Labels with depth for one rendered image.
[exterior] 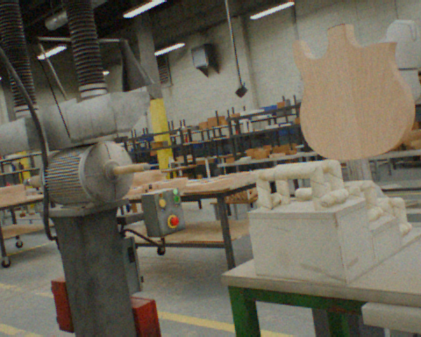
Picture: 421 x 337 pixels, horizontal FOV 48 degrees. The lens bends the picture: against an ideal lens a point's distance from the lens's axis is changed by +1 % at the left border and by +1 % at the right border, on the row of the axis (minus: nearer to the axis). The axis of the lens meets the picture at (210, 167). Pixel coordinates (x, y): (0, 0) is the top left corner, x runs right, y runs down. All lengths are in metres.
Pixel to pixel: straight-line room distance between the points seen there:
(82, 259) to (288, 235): 1.14
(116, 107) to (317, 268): 0.89
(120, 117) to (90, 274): 0.75
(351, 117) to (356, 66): 0.15
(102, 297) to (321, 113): 1.23
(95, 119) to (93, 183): 0.30
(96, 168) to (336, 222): 1.11
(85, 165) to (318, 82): 0.96
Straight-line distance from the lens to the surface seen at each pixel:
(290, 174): 1.18
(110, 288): 2.19
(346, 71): 1.48
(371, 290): 1.13
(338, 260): 1.15
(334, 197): 1.17
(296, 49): 1.57
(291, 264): 1.23
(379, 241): 1.30
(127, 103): 1.72
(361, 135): 1.47
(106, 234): 2.16
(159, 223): 2.13
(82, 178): 1.94
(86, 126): 1.82
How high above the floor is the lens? 1.30
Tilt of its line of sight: 3 degrees down
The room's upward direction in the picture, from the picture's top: 9 degrees counter-clockwise
